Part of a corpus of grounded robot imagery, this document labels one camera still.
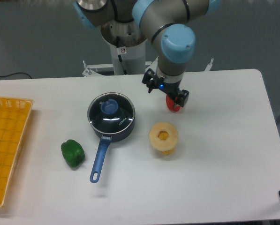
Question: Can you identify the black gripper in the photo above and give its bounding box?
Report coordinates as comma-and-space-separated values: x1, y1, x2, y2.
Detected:
142, 69, 189, 109

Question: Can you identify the glass pot lid blue knob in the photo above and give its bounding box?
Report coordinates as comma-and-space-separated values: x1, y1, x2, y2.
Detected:
87, 92, 136, 135

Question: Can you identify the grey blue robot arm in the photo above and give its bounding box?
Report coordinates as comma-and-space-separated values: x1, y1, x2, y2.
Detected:
73, 0, 220, 112

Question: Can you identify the red bell pepper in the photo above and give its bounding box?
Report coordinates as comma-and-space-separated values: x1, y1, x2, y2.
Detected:
166, 95, 181, 113

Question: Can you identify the dark blue saucepan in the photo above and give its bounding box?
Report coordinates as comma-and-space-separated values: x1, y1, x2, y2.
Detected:
87, 92, 136, 184

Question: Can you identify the green bell pepper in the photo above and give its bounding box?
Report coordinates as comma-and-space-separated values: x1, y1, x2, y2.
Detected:
61, 139, 85, 169

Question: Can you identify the yellow woven basket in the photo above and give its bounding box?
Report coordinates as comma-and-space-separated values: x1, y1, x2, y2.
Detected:
0, 97, 33, 207

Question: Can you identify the beige ring on corn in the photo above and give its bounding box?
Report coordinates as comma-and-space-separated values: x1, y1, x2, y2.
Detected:
148, 122, 179, 157

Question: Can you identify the black cable on pedestal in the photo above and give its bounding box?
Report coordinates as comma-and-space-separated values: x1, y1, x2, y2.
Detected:
115, 35, 129, 75

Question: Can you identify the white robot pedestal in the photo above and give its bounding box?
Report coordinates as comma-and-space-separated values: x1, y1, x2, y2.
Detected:
81, 21, 214, 77

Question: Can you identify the black floor cable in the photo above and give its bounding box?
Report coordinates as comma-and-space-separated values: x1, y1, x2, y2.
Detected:
0, 72, 34, 79

